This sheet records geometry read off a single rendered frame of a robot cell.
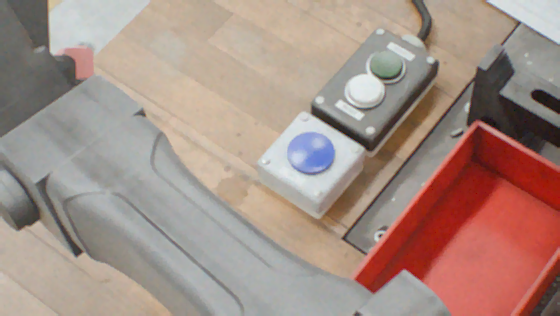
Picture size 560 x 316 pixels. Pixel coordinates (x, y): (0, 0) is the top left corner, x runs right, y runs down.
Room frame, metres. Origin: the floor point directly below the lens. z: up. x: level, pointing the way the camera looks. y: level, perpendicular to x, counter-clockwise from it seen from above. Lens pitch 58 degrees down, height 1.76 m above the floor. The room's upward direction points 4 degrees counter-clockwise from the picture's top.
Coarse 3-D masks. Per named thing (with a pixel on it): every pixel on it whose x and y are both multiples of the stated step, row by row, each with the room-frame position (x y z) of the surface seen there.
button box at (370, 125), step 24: (360, 48) 0.62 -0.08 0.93; (384, 48) 0.61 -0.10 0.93; (408, 48) 0.61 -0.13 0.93; (336, 72) 0.59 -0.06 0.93; (360, 72) 0.59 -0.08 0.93; (408, 72) 0.59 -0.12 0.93; (432, 72) 0.59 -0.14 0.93; (336, 96) 0.57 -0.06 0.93; (384, 96) 0.56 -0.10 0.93; (408, 96) 0.56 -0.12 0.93; (336, 120) 0.54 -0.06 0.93; (360, 120) 0.54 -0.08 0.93; (384, 120) 0.54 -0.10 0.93; (360, 144) 0.52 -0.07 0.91
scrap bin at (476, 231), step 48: (480, 144) 0.50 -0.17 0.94; (432, 192) 0.46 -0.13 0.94; (480, 192) 0.47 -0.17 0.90; (528, 192) 0.47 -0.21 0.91; (384, 240) 0.41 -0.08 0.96; (432, 240) 0.43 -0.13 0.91; (480, 240) 0.43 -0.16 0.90; (528, 240) 0.43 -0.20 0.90; (432, 288) 0.39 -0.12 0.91; (480, 288) 0.39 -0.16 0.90; (528, 288) 0.38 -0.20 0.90
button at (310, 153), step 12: (312, 132) 0.53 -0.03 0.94; (300, 144) 0.51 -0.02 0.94; (312, 144) 0.51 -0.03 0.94; (324, 144) 0.51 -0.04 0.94; (288, 156) 0.50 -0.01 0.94; (300, 156) 0.50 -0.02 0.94; (312, 156) 0.50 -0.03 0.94; (324, 156) 0.50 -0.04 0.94; (300, 168) 0.49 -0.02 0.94; (312, 168) 0.49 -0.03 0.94; (324, 168) 0.49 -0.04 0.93
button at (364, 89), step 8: (352, 80) 0.58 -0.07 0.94; (360, 80) 0.58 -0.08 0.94; (368, 80) 0.57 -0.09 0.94; (376, 80) 0.57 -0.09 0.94; (352, 88) 0.57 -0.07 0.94; (360, 88) 0.57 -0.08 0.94; (368, 88) 0.57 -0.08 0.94; (376, 88) 0.57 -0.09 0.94; (352, 96) 0.56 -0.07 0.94; (360, 96) 0.56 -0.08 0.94; (368, 96) 0.56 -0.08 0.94; (376, 96) 0.56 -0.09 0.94
